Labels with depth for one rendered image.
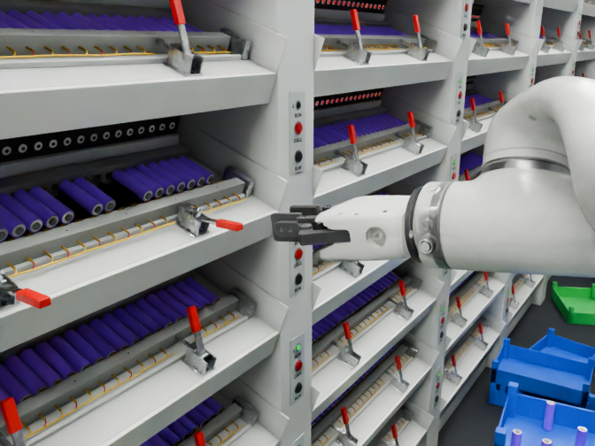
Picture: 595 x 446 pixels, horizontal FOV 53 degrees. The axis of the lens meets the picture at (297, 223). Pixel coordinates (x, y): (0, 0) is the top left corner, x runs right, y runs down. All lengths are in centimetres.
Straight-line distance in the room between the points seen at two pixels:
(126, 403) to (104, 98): 37
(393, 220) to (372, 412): 96
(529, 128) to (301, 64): 45
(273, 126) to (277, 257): 20
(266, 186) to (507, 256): 45
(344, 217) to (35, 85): 31
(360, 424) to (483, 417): 81
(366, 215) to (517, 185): 14
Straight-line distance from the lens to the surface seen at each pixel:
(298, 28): 91
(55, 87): 62
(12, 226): 71
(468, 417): 217
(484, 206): 54
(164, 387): 83
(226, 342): 92
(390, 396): 155
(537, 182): 54
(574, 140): 45
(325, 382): 121
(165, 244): 75
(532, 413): 147
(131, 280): 71
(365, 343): 134
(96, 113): 66
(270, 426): 107
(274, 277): 94
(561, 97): 48
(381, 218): 57
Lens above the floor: 119
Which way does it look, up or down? 17 degrees down
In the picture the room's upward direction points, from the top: straight up
